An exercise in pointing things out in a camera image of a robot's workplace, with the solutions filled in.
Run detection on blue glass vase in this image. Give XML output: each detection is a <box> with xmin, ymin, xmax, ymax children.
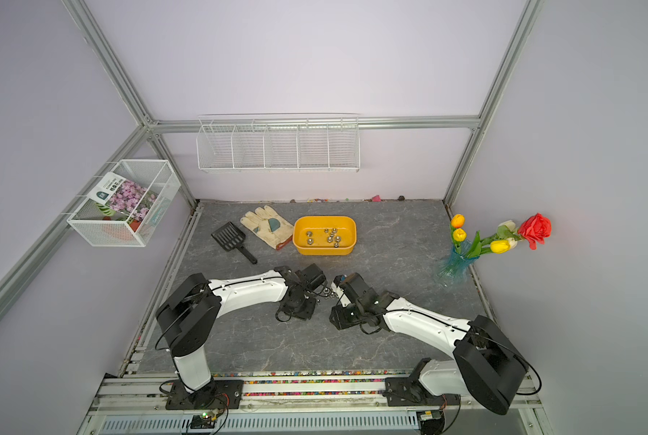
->
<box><xmin>434</xmin><ymin>242</ymin><xmax>478</xmax><ymax>287</ymax></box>

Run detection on aluminium frame rail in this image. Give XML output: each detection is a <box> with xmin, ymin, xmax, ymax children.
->
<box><xmin>151</xmin><ymin>113</ymin><xmax>481</xmax><ymax>134</ymax></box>

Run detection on beige work glove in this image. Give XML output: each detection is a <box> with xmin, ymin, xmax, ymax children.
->
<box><xmin>240</xmin><ymin>205</ymin><xmax>294</xmax><ymax>250</ymax></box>

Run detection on red artificial rose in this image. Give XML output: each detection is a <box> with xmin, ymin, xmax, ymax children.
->
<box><xmin>518</xmin><ymin>213</ymin><xmax>552</xmax><ymax>250</ymax></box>

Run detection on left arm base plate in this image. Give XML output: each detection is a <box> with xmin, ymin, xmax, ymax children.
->
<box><xmin>165</xmin><ymin>379</ymin><xmax>244</xmax><ymax>411</ymax></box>

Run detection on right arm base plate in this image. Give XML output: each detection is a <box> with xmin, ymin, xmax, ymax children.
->
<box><xmin>382</xmin><ymin>358</ymin><xmax>466</xmax><ymax>407</ymax></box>

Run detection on white wire basket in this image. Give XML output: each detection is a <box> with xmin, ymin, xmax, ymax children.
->
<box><xmin>67</xmin><ymin>159</ymin><xmax>181</xmax><ymax>248</ymax></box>

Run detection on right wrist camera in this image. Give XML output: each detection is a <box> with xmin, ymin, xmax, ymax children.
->
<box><xmin>330</xmin><ymin>275</ymin><xmax>351</xmax><ymax>307</ymax></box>

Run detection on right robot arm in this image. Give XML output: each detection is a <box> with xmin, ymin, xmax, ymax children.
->
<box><xmin>329</xmin><ymin>273</ymin><xmax>531</xmax><ymax>415</ymax></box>

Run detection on purple flower seed packet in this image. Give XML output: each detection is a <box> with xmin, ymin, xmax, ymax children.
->
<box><xmin>86</xmin><ymin>172</ymin><xmax>158</xmax><ymax>223</ymax></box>

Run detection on orange artificial tulip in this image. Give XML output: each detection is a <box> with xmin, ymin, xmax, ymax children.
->
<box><xmin>451</xmin><ymin>214</ymin><xmax>465</xmax><ymax>228</ymax></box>

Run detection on yellow white artificial tulip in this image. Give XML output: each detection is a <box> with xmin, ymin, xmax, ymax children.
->
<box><xmin>490</xmin><ymin>237</ymin><xmax>519</xmax><ymax>254</ymax></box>

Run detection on yellow plastic storage box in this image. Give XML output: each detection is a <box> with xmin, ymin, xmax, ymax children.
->
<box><xmin>292</xmin><ymin>216</ymin><xmax>358</xmax><ymax>257</ymax></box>

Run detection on white wire wall shelf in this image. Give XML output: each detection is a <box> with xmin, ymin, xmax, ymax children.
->
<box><xmin>196</xmin><ymin>124</ymin><xmax>361</xmax><ymax>172</ymax></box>

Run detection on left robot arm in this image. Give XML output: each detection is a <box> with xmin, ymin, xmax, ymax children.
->
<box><xmin>155</xmin><ymin>264</ymin><xmax>327</xmax><ymax>393</ymax></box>

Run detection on black slotted scoop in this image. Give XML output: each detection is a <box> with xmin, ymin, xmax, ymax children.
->
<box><xmin>211</xmin><ymin>221</ymin><xmax>258</xmax><ymax>265</ymax></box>

